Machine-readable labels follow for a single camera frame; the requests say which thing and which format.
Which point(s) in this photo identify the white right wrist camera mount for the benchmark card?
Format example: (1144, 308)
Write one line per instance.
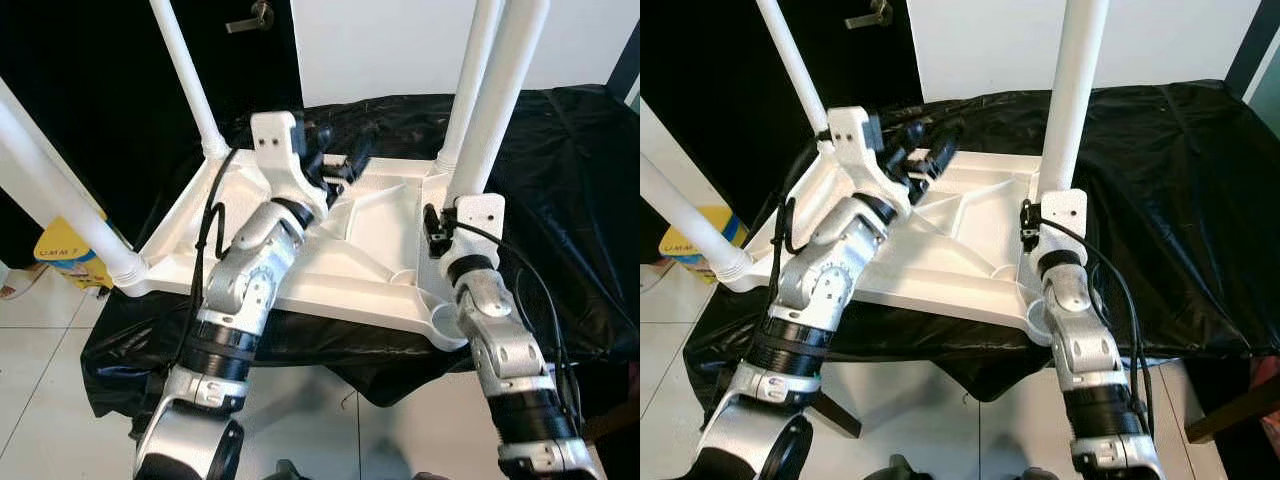
(1065, 215)
(475, 225)

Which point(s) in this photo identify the white plastic table top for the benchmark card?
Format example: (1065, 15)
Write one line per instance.
(980, 250)
(370, 250)

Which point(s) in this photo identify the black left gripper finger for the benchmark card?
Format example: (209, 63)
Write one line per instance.
(943, 150)
(318, 138)
(360, 152)
(903, 138)

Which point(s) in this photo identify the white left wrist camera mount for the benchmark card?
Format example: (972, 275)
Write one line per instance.
(280, 160)
(860, 155)

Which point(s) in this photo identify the grey robot left foot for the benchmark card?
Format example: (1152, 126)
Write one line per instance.
(290, 470)
(905, 468)

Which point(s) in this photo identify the yellow cardboard box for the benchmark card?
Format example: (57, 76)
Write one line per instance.
(75, 255)
(715, 235)

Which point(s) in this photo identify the black plastic table cover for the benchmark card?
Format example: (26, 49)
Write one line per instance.
(560, 200)
(1170, 200)

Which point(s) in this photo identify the grey robot right foot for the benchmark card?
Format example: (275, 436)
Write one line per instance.
(430, 476)
(1040, 474)

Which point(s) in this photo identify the grey robot foot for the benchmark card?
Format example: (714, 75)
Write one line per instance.
(290, 470)
(1040, 474)
(430, 476)
(905, 468)

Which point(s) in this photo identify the black door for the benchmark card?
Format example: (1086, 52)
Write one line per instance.
(720, 60)
(80, 60)

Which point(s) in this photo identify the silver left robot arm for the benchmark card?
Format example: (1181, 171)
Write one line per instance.
(830, 280)
(245, 280)

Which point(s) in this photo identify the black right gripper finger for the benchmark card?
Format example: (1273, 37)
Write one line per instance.
(431, 217)
(1025, 211)

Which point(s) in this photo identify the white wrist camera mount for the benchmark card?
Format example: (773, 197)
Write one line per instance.
(280, 160)
(475, 225)
(860, 155)
(1065, 215)

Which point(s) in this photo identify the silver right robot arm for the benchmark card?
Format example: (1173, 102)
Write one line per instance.
(505, 340)
(1085, 340)

